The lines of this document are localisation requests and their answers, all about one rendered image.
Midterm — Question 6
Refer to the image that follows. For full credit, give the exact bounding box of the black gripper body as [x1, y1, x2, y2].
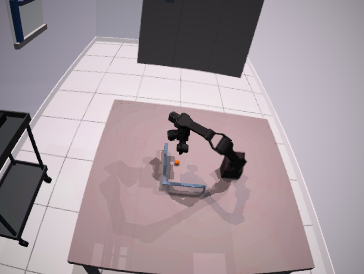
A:
[176, 129, 190, 153]

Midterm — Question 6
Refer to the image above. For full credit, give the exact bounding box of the blue-grey wall top rail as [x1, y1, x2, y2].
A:
[162, 143, 205, 194]

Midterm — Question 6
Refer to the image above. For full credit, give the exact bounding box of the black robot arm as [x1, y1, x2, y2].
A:
[167, 111, 247, 174]

